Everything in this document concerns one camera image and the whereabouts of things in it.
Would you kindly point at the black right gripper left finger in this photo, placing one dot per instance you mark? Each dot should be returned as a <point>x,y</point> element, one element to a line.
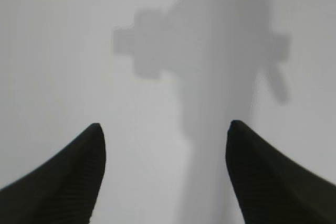
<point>62,190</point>

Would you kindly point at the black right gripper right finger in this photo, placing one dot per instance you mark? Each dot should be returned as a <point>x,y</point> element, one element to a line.
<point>272,188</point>

